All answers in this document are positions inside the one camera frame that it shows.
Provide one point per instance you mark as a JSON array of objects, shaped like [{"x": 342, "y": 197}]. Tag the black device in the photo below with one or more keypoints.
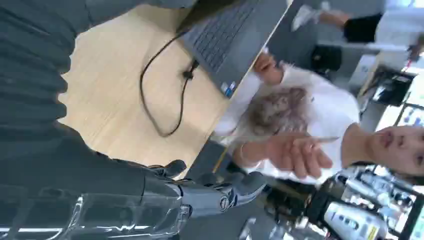
[{"x": 392, "y": 87}]

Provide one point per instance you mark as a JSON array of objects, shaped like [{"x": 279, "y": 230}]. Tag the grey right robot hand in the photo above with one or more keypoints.
[{"x": 82, "y": 175}]

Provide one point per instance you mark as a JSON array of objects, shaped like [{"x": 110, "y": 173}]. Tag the white and black machine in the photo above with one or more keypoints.
[{"x": 348, "y": 222}]

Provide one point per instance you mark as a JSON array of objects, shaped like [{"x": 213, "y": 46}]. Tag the person's left hand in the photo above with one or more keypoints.
[{"x": 298, "y": 160}]

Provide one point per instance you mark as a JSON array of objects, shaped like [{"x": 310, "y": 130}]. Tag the person's right hand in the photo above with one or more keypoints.
[{"x": 268, "y": 71}]

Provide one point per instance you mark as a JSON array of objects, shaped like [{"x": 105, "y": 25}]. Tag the grey laptop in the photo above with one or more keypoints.
[{"x": 232, "y": 36}]

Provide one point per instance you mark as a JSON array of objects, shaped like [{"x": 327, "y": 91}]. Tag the person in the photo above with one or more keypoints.
[
  {"x": 361, "y": 30},
  {"x": 331, "y": 109}
]

